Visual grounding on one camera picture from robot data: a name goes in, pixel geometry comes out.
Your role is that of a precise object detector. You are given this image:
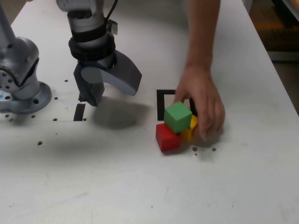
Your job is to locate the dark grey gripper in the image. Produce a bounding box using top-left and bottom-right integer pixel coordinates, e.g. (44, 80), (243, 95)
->
(73, 49), (143, 107)

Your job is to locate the green cube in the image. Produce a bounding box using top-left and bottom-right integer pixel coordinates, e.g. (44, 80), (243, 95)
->
(163, 101), (193, 134)

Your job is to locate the red cube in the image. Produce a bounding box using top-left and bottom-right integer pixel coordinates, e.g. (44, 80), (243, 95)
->
(155, 123), (182, 152)

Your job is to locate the yellow cube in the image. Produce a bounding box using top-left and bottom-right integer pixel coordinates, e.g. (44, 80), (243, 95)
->
(180, 115), (199, 142)

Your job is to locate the black tape square outline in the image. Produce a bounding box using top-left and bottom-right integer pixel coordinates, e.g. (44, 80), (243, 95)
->
(156, 89), (198, 121)

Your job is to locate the person's hand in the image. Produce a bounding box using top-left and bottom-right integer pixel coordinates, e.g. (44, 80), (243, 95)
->
(173, 65), (226, 141)

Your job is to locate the black tape strip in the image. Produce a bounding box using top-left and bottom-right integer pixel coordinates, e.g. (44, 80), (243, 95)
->
(73, 93), (86, 122)

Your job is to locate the black cable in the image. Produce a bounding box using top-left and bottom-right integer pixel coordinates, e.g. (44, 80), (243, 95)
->
(104, 0), (119, 36)

